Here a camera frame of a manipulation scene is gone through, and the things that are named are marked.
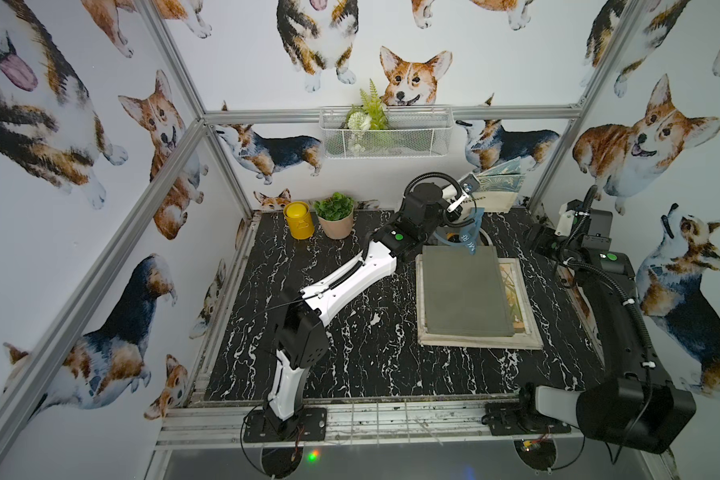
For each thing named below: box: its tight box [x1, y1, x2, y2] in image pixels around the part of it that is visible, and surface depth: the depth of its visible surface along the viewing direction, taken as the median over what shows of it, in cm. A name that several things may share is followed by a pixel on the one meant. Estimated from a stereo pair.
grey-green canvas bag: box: [422, 245, 515, 337], surface depth 95 cm
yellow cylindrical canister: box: [283, 201, 315, 240], surface depth 109 cm
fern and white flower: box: [346, 78, 389, 132], surface depth 84 cm
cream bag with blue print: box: [461, 157, 526, 255], surface depth 73 cm
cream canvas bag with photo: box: [416, 254, 544, 350], surface depth 90 cm
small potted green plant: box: [313, 192, 355, 240], surface depth 106 cm
